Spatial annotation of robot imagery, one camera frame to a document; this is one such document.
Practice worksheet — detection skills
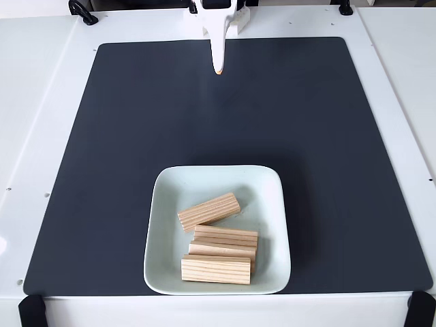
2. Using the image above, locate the black rubber mat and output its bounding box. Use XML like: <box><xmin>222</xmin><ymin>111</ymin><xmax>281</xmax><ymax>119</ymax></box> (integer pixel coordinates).
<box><xmin>22</xmin><ymin>36</ymin><xmax>433</xmax><ymax>296</ymax></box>

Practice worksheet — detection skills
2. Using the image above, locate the pale green square plate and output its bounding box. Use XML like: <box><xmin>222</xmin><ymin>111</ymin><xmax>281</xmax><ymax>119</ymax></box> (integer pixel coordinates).
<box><xmin>142</xmin><ymin>164</ymin><xmax>292</xmax><ymax>296</ymax></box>

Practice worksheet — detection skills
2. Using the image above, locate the grooved wooden block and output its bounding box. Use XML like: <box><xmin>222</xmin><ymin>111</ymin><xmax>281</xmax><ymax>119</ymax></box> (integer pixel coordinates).
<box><xmin>177</xmin><ymin>192</ymin><xmax>241</xmax><ymax>234</ymax></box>
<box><xmin>189</xmin><ymin>240</ymin><xmax>257</xmax><ymax>273</ymax></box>
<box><xmin>181</xmin><ymin>254</ymin><xmax>252</xmax><ymax>285</ymax></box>
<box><xmin>193</xmin><ymin>224</ymin><xmax>259</xmax><ymax>248</ymax></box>

